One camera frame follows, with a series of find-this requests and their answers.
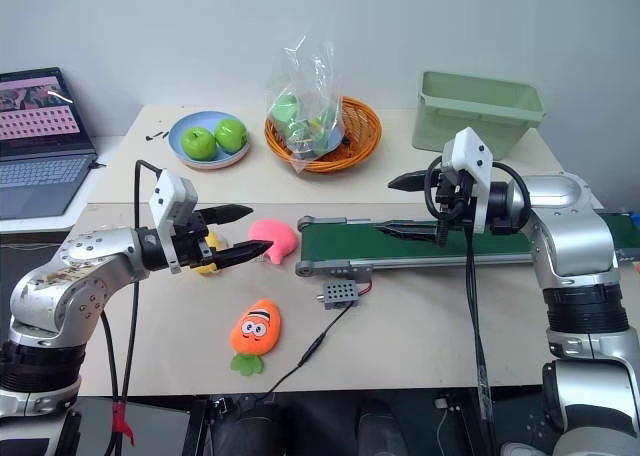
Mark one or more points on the clear plastic bag of toys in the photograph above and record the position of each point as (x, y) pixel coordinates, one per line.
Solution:
(300, 111)

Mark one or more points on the grey controller box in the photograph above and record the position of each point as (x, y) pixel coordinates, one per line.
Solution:
(340, 293)

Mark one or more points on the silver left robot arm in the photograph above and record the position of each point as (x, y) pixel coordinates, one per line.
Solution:
(75, 256)

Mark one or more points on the light blue plate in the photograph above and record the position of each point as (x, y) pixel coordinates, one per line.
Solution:
(200, 163)

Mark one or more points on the pink plush toy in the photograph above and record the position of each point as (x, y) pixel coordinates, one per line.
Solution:
(277, 238)

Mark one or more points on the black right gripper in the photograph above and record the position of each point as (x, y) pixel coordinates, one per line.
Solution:
(452, 193)

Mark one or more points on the pale green plastic bin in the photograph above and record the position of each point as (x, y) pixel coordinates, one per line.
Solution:
(475, 111)

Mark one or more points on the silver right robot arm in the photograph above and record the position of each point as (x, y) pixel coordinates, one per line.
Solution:
(575, 226)

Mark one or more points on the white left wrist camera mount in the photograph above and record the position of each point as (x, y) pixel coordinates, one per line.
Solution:
(167, 188)

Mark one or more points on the green conveyor belt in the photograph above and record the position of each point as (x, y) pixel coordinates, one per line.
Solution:
(345, 241)

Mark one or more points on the dark rounded shape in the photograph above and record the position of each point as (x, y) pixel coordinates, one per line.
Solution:
(245, 426)

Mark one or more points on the orange woven basket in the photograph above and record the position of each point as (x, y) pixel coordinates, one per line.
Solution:
(360, 131)

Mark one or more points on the yellow plush toy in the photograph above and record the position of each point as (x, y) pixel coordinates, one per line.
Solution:
(206, 268)

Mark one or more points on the open grey laptop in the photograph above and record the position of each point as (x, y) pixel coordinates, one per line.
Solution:
(40, 141)

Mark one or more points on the orange carrot plush toy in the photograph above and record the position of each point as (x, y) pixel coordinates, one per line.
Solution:
(256, 331)

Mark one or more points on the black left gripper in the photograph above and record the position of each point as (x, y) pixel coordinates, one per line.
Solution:
(192, 243)

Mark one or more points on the green apple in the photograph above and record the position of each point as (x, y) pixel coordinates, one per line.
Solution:
(199, 143)
(231, 135)

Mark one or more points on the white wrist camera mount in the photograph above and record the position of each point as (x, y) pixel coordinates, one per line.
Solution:
(472, 151)
(167, 188)

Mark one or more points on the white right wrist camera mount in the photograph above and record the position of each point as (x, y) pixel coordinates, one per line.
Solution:
(472, 151)

